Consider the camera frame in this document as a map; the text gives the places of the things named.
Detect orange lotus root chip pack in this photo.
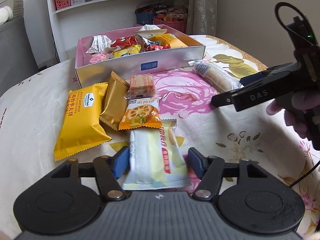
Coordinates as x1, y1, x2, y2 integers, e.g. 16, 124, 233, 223
118, 97, 162, 130

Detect right hand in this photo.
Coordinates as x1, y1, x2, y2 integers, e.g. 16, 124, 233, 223
266, 89, 320, 139

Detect lace curtain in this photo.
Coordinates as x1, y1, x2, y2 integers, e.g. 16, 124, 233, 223
186, 0, 217, 36

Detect small yellow blue snack pack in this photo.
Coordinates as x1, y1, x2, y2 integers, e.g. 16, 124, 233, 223
113, 44, 141, 58

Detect pink cardboard snack box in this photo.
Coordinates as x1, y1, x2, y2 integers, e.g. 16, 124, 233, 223
74, 24, 206, 87

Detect large yellow snack pack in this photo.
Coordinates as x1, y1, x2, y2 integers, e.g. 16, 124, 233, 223
54, 82, 112, 161

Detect gold foil snack pack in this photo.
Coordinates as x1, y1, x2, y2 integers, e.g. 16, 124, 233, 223
99, 72, 130, 131

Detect white bookshelf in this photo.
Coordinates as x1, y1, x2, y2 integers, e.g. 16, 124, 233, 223
47, 0, 186, 61

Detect clear wrapped wafer biscuit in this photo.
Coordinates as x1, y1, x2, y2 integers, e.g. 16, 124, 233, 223
124, 74, 156, 99

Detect black cable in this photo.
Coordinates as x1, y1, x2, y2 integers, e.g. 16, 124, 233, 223
274, 2, 320, 189

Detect pink snack pack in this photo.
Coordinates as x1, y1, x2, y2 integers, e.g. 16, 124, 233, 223
89, 51, 110, 64

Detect small red shelf basket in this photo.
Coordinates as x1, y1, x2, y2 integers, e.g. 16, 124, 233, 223
54, 0, 71, 10

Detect pink white plush toy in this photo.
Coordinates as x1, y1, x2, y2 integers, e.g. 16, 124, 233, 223
0, 6, 13, 25

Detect red round-pattern snack pack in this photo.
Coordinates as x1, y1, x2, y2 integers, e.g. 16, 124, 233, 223
111, 36, 138, 48

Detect grey sofa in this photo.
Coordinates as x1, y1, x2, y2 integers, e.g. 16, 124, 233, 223
0, 16, 39, 94

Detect pink plastic basket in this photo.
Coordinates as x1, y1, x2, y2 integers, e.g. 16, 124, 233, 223
153, 17, 187, 33

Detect white pale yellow snack pack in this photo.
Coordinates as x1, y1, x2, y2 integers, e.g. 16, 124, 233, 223
122, 119, 190, 191

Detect red white candy pack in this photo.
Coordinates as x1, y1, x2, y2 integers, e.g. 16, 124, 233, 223
145, 44, 170, 51

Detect clear wrapped sandwich cookies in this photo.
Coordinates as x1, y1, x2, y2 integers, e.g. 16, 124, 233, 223
188, 60, 242, 93

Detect blue storage bin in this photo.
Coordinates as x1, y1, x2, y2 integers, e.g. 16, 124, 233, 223
136, 12, 157, 25

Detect floral tablecloth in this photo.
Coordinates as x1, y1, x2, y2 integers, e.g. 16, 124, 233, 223
0, 33, 320, 240

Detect white silver crumpled snack bag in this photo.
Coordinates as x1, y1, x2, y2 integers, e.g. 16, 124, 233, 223
86, 35, 112, 54

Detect small silver foil snack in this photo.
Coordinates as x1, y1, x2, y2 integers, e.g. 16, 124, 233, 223
135, 34, 158, 49

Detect yellow snack pack in box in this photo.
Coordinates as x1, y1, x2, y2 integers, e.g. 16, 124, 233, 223
149, 33, 187, 48

